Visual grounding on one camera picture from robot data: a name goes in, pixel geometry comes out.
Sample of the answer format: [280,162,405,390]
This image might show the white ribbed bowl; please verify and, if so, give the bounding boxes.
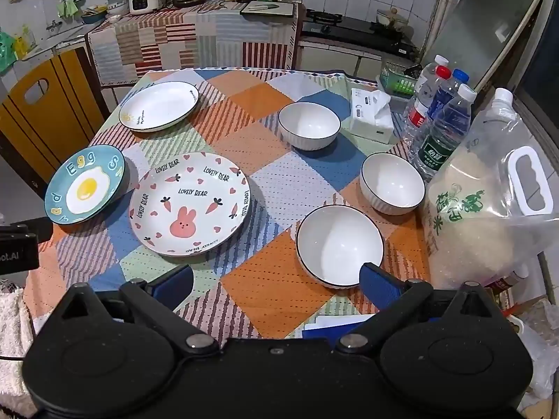
[359,152,426,216]
[278,102,342,152]
[296,205,386,290]

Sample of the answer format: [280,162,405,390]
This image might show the white plate with sun print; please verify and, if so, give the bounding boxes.
[119,81,200,132]

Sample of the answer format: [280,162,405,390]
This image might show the white fluffy towel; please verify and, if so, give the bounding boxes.
[0,288,36,359]

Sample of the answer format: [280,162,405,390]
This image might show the green plastic bag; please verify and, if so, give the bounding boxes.
[0,30,18,73]

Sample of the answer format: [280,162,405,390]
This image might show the blue label water bottle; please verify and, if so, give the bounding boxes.
[430,68,470,119]

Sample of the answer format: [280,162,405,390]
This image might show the red label water bottle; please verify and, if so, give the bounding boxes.
[401,65,451,149]

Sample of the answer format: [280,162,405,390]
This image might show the striped patchwork counter cloth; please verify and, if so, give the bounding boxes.
[87,2,304,88]

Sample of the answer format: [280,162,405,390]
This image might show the teal plate with egg print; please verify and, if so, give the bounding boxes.
[44,144,131,226]

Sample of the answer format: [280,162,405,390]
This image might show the yellow wooden chair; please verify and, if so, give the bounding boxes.
[0,46,110,184]

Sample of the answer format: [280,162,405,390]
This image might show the white paper sheets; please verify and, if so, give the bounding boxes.
[306,314,372,341]

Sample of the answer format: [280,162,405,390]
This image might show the pink plate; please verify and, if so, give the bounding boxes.
[128,152,253,257]

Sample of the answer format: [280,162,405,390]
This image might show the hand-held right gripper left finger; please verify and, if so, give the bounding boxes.
[58,264,220,357]

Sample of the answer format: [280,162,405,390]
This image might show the black gas stove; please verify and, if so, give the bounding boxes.
[301,9,418,56]

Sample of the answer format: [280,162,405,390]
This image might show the crumpled clear plastic bag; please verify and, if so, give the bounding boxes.
[502,297,559,402]

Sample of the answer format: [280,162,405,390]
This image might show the green label water bottle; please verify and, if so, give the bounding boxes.
[413,84,478,183]

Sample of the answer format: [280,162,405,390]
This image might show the white tissue box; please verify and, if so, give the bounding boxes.
[348,88,394,145]

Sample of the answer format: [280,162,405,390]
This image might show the green plastic basket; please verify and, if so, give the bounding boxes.
[379,63,420,97]

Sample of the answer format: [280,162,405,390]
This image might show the patchwork checked tablecloth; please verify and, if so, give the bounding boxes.
[22,67,437,346]

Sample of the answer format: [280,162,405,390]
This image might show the grey window panel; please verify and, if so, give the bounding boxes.
[419,0,546,92]

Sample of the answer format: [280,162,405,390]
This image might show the clear water bottle white cap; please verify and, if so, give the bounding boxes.
[413,54,450,97]

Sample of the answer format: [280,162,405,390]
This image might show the white pot with lid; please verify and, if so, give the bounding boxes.
[376,7,409,31]

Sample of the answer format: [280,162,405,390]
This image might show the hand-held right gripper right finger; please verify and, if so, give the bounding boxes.
[334,263,496,357]

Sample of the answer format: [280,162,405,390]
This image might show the dark-rimmed cutting board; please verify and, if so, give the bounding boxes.
[241,1,294,16]

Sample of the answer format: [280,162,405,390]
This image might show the blue bowl with utensils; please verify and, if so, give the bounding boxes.
[81,6,108,24]

